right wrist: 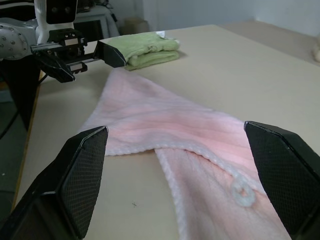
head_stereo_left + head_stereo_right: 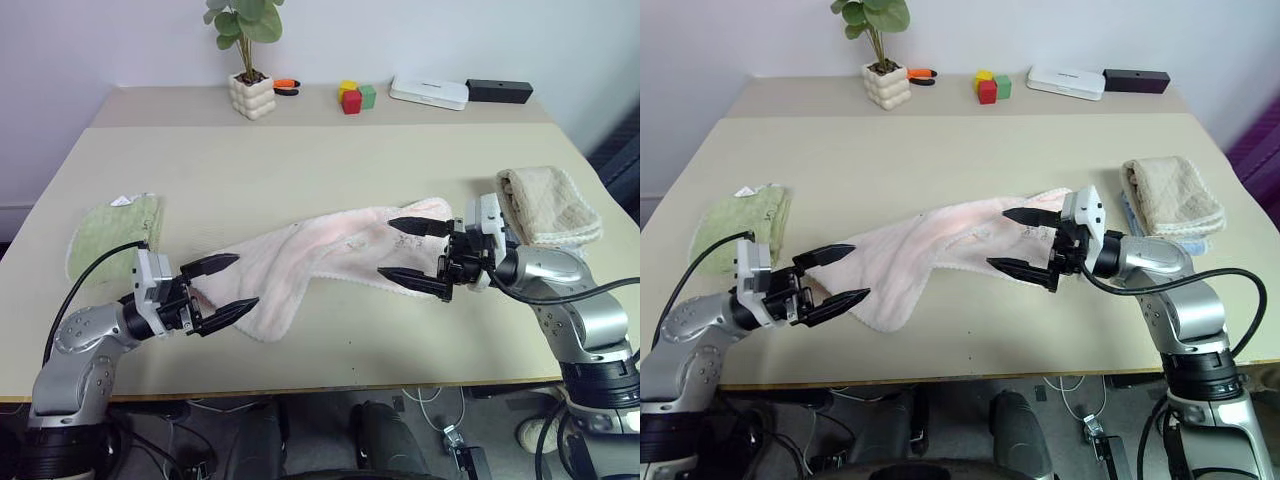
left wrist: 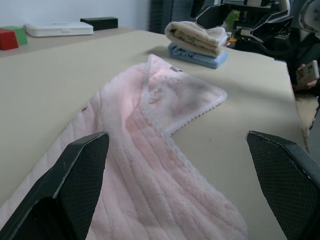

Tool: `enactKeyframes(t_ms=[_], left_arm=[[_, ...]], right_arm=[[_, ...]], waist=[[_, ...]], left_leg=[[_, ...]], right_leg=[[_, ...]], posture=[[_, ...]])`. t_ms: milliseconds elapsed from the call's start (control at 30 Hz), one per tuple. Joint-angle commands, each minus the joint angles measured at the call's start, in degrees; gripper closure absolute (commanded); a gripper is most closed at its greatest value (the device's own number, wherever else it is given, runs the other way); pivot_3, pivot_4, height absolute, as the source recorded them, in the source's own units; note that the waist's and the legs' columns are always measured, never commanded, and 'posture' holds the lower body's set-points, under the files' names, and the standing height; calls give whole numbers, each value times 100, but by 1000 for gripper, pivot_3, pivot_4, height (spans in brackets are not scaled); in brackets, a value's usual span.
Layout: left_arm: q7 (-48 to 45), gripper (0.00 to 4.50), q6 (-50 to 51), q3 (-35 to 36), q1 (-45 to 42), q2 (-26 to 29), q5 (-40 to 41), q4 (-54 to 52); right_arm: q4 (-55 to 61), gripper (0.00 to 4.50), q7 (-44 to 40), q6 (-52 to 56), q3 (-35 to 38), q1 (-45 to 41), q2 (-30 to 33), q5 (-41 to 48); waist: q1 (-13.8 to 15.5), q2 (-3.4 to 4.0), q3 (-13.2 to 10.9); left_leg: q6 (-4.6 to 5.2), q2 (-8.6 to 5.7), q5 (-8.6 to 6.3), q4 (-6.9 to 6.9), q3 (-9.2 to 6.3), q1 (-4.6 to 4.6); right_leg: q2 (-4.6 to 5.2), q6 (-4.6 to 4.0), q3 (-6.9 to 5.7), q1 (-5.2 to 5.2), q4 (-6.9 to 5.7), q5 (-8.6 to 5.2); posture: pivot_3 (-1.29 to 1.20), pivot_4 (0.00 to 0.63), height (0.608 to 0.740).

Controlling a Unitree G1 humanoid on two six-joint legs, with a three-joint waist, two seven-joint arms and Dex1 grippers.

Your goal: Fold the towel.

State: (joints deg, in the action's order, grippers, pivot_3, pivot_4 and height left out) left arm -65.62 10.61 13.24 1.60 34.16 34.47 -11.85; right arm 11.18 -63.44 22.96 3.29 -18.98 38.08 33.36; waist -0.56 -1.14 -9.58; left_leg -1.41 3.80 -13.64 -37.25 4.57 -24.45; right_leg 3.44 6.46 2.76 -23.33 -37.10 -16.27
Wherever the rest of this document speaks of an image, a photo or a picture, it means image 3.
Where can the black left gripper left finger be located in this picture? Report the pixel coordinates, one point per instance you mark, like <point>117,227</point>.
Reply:
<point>60,190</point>

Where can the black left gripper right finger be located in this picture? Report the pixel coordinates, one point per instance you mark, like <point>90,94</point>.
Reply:
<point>287,185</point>

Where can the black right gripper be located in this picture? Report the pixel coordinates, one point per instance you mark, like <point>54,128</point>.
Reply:
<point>243,32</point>

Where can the pink fluffy towel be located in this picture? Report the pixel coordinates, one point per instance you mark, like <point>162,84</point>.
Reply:
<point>155,175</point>

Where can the beige folded towel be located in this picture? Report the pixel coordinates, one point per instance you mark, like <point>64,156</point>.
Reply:
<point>200,35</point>

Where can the light blue folded towel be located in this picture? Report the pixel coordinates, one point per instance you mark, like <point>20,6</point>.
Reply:
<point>207,60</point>

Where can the bystander hand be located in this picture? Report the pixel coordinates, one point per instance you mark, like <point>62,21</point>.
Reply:
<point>311,83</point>

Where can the small green plant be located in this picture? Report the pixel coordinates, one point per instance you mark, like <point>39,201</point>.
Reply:
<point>232,18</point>

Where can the dark slatted panel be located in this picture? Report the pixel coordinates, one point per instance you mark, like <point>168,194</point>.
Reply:
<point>160,15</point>

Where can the smartphone with light case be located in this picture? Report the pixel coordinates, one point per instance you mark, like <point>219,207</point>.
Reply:
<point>308,72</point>

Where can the black rectangular box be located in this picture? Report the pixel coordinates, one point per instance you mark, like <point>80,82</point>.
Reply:
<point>102,22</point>

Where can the green wooden block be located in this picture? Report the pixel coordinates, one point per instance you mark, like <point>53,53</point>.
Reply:
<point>21,36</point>

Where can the red wooden block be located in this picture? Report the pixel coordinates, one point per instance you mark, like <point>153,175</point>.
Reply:
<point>7,40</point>

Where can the white flat box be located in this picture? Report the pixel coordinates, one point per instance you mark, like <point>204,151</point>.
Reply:
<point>58,28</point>

